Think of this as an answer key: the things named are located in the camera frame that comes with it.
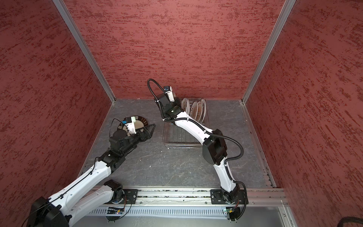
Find rightmost patterned plate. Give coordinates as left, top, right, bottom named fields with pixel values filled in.
left=199, top=98, right=207, bottom=124

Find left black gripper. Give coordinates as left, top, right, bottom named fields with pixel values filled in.
left=121, top=124, right=156, bottom=155

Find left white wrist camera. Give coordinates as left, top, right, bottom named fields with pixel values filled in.
left=122, top=116, right=136, bottom=134

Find right black corrugated cable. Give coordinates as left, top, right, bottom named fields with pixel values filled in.
left=147, top=79, right=245, bottom=220

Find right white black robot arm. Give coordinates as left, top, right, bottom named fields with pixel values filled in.
left=154, top=94, right=244, bottom=204

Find left aluminium corner post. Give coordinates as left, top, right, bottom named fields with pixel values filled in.
left=53, top=0, right=117, bottom=104

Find right aluminium corner post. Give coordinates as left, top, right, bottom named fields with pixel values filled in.
left=242, top=0, right=296, bottom=105

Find aluminium corner post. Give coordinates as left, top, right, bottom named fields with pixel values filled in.
left=242, top=0, right=296, bottom=105
left=53, top=0, right=117, bottom=104

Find white watermelon pattern plate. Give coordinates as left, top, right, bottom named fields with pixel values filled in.
left=181, top=98, right=190, bottom=114

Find white perforated cable duct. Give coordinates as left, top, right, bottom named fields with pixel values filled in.
left=88, top=206, right=227, bottom=218

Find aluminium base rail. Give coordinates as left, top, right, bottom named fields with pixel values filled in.
left=133, top=187, right=289, bottom=207

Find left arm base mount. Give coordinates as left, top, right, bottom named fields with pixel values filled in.
left=103, top=188, right=139, bottom=206

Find dark striped rim cream plate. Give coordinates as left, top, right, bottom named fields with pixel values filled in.
left=126, top=115, right=148, bottom=136

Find wire dish rack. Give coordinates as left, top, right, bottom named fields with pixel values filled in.
left=163, top=98, right=210, bottom=148

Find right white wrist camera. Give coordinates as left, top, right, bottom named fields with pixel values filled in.
left=164, top=86, right=175, bottom=102

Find brown patterned plate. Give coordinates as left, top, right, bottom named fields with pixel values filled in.
left=190, top=101, right=198, bottom=120

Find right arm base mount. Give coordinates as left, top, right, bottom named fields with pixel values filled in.
left=210, top=188, right=249, bottom=205

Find left black thin cable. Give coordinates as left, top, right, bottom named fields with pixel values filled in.
left=19, top=117, right=125, bottom=227

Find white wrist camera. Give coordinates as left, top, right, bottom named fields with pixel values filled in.
left=122, top=116, right=136, bottom=134
left=164, top=86, right=175, bottom=102

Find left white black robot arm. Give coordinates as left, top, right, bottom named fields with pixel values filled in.
left=22, top=124, right=156, bottom=227

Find black hose bottom corner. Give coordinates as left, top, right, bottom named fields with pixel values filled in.
left=337, top=216, right=363, bottom=227

